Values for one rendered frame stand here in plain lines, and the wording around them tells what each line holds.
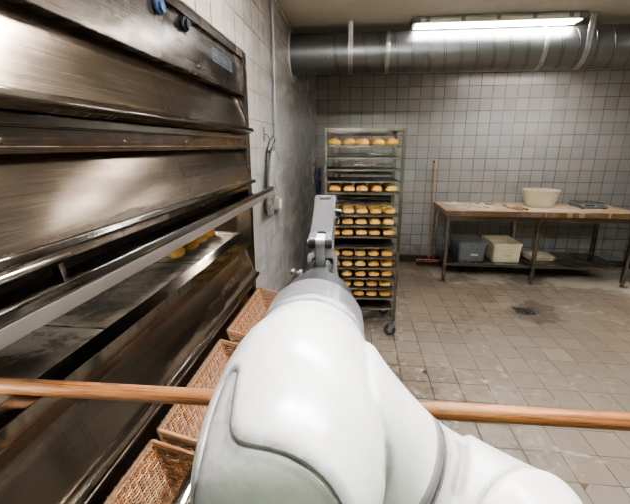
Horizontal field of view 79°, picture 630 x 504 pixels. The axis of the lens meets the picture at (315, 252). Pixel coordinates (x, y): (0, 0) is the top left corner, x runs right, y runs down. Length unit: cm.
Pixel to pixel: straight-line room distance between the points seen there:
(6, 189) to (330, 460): 77
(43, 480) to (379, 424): 86
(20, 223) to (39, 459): 46
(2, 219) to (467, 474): 76
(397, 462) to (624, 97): 633
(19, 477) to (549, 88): 600
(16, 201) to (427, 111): 518
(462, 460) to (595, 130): 612
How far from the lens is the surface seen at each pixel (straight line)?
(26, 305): 66
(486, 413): 78
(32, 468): 100
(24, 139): 88
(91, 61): 109
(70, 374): 99
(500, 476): 28
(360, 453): 20
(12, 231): 83
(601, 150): 637
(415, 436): 25
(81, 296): 74
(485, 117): 579
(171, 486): 135
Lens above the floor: 164
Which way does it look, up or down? 15 degrees down
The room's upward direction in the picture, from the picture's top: straight up
